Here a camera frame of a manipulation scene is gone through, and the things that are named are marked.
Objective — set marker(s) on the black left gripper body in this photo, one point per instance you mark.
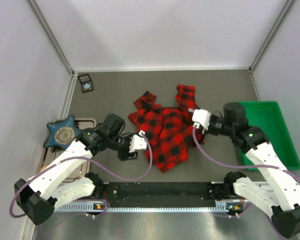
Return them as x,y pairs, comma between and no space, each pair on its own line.
125,153

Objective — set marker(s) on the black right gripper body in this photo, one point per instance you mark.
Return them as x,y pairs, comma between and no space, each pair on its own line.
206,130

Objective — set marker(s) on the red black plaid shirt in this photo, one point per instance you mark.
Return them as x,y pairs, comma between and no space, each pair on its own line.
168,129

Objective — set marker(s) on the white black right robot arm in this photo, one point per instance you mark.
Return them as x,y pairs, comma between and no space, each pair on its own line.
282,204

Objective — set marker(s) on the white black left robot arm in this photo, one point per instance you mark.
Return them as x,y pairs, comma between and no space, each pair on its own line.
42,194

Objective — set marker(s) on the small black brooch box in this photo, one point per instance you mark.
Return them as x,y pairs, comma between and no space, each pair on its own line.
86,83

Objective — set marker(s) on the green plastic bin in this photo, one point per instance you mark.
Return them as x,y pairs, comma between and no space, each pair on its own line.
267,115

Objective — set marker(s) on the blue star-shaped dish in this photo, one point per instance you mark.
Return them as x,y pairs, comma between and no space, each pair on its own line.
61,133

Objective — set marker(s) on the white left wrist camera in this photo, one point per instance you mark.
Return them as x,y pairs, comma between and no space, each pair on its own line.
138,142

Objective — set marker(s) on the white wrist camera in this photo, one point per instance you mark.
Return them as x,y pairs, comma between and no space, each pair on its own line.
138,142
200,118

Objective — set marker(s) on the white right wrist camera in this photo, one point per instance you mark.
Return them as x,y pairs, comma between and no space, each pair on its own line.
200,118

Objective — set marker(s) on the slotted grey cable duct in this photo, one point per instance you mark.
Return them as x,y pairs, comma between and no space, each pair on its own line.
98,207

